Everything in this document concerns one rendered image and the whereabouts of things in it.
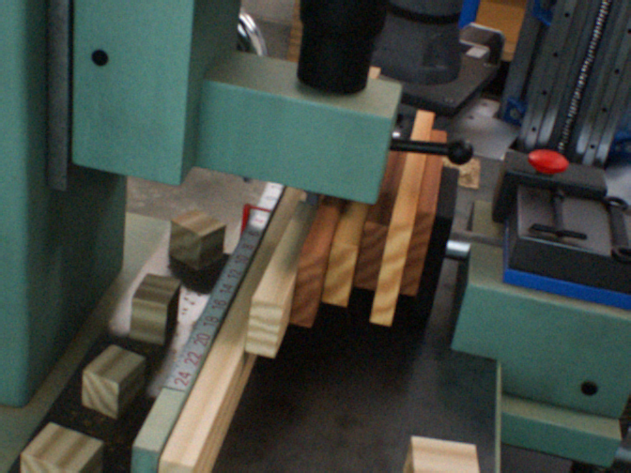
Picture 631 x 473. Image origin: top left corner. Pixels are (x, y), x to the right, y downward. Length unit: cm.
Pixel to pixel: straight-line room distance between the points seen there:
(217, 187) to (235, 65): 212
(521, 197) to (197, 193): 208
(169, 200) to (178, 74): 209
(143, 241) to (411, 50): 61
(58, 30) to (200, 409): 26
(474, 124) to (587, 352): 91
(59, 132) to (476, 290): 31
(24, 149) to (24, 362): 18
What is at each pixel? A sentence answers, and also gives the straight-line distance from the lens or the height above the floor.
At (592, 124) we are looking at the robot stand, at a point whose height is 79.
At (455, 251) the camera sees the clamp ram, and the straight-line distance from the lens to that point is 76.
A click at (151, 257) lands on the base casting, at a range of 98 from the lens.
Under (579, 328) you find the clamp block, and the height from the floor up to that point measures 94.
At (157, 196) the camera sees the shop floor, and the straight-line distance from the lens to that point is 275.
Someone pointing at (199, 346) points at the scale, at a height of 96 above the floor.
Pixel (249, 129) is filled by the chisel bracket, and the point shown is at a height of 104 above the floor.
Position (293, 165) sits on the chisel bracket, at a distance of 69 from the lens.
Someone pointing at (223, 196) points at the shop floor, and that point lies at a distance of 278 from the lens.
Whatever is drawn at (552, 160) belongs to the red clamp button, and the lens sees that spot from 77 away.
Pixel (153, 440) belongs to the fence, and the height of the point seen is 96.
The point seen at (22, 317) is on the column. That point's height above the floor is 89.
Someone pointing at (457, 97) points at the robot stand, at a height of 82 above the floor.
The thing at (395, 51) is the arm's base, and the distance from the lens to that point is 146.
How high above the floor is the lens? 132
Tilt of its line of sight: 30 degrees down
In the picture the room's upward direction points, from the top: 9 degrees clockwise
